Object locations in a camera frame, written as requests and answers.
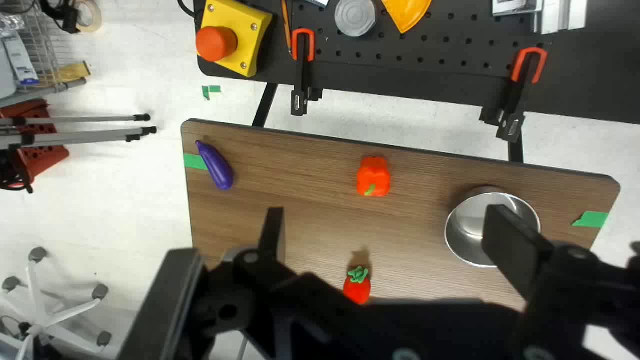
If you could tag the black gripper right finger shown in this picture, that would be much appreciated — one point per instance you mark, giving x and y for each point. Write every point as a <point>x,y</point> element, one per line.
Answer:
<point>512,246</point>

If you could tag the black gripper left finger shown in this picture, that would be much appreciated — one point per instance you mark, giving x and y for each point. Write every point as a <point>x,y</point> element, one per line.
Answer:
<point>270,233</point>

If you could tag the orange toy pepper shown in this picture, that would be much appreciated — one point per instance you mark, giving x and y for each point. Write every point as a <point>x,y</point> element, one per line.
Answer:
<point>372,176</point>

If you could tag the silver metal bowl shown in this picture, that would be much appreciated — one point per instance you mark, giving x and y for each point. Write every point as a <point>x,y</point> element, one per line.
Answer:
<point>466,228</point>

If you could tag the wooden table board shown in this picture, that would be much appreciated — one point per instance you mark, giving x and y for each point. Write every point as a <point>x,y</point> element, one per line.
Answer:
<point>312,207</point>

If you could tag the green tape strip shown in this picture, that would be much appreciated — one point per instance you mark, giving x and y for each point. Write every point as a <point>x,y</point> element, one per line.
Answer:
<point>210,93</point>
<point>193,163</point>
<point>590,219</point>

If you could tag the purple toy eggplant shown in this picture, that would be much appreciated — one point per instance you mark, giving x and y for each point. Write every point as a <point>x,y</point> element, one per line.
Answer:
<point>217,166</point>

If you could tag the red toy tomato green stem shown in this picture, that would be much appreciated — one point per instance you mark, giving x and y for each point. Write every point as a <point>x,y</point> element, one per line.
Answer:
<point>359,289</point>

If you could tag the yellow emergency stop red button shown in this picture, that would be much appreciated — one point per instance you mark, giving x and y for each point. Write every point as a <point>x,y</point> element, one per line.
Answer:
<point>233,36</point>

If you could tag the black perforated robot table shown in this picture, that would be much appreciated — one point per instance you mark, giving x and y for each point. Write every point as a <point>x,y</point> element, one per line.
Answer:
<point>433,62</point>

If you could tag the orange pencil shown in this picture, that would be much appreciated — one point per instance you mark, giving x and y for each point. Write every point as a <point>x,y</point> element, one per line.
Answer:
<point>285,23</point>

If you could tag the white office chair base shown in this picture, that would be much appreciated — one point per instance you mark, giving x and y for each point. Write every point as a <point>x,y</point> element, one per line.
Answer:
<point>61,311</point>

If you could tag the silver tripod legs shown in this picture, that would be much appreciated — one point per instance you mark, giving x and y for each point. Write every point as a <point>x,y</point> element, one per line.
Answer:
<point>66,131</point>

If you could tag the grey cylinder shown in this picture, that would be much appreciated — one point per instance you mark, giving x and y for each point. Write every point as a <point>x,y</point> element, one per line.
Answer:
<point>355,17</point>

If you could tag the orange wedge piece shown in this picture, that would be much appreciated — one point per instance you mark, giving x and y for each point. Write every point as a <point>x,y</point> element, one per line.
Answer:
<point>404,13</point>

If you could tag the tape roll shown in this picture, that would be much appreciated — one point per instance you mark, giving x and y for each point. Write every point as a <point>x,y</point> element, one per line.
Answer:
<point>82,13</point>

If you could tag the aluminium extrusion rail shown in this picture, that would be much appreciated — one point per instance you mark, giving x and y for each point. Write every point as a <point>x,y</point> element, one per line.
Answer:
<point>560,13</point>

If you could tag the small metal bracket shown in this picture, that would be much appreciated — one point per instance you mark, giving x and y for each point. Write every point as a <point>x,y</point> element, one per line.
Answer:
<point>512,7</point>

